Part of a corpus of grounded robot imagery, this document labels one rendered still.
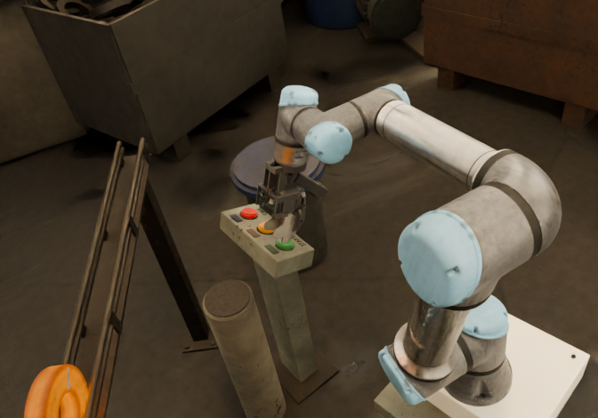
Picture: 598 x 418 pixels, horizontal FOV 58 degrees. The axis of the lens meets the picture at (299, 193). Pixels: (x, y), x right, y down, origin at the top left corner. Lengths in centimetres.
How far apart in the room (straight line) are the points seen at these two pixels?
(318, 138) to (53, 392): 59
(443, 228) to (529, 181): 14
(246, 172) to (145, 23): 90
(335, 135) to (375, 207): 126
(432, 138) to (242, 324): 64
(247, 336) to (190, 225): 106
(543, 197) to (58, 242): 210
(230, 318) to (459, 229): 70
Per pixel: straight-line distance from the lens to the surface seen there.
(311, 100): 106
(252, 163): 181
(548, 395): 130
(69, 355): 111
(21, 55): 293
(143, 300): 210
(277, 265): 121
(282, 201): 113
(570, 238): 216
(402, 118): 96
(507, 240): 71
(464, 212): 71
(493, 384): 123
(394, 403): 135
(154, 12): 243
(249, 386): 149
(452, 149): 87
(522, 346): 136
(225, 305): 128
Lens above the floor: 149
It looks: 40 degrees down
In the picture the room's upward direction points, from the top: 10 degrees counter-clockwise
